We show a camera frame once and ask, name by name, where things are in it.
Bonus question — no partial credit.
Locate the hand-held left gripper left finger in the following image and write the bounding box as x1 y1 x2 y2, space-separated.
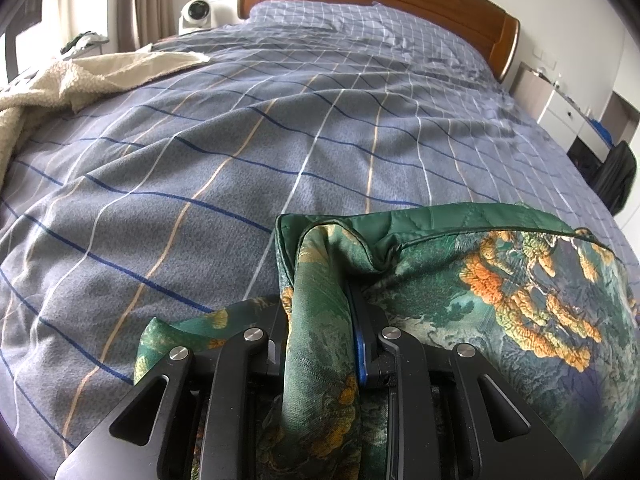
55 305 288 480

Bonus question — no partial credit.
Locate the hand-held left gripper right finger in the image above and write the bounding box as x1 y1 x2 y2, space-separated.
349 287 583 480

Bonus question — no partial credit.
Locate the green printed quilted jacket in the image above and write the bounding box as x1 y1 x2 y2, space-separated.
134 202 640 480

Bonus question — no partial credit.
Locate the bed with blue checked duvet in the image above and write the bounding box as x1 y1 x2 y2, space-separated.
0 0 626 466

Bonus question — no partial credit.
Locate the dark jacket on chair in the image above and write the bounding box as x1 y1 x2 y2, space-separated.
592 140 638 216

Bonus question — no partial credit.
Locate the white desk with drawers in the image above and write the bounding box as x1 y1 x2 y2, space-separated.
510 62 621 161

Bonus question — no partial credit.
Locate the cream fleece blanket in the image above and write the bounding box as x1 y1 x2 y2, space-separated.
0 51 211 181

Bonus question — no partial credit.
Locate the white round fan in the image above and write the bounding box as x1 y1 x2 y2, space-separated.
179 0 213 28

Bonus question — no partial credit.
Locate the green item on windowsill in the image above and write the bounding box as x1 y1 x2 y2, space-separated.
60 32 108 56

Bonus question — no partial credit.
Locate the beige curtain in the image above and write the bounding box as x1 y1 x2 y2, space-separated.
132 0 176 48

